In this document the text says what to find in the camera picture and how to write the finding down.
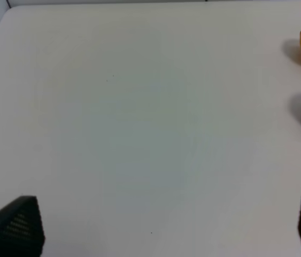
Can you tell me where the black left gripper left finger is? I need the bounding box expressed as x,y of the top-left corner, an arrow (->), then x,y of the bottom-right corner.
0,195 -> 45,256

